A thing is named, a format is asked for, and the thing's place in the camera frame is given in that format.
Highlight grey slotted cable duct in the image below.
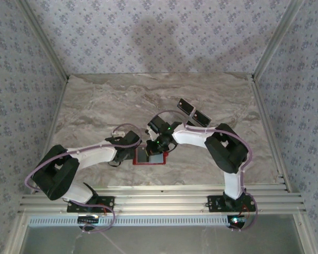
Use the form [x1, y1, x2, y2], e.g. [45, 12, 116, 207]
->
[28, 216, 230, 228]

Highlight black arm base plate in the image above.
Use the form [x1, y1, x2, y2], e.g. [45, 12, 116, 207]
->
[207, 195, 257, 213]
[67, 195, 116, 214]

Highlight aluminium corner post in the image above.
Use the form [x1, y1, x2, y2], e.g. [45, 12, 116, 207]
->
[17, 0, 70, 81]
[253, 0, 307, 80]

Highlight grey metal panel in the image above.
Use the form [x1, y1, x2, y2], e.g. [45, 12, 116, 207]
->
[23, 226, 307, 254]

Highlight black controller board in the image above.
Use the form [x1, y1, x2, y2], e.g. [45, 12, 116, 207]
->
[78, 215, 101, 225]
[227, 215, 249, 229]

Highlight aluminium table side rail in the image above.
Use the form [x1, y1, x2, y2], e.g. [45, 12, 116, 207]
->
[250, 74, 292, 193]
[33, 75, 70, 193]

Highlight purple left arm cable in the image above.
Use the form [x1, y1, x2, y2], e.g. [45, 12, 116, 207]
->
[24, 123, 145, 235]

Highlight red card holder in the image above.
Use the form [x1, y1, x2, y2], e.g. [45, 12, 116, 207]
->
[132, 147, 169, 166]

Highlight aluminium extrusion base rails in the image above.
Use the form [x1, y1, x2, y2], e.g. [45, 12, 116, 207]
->
[17, 185, 307, 215]

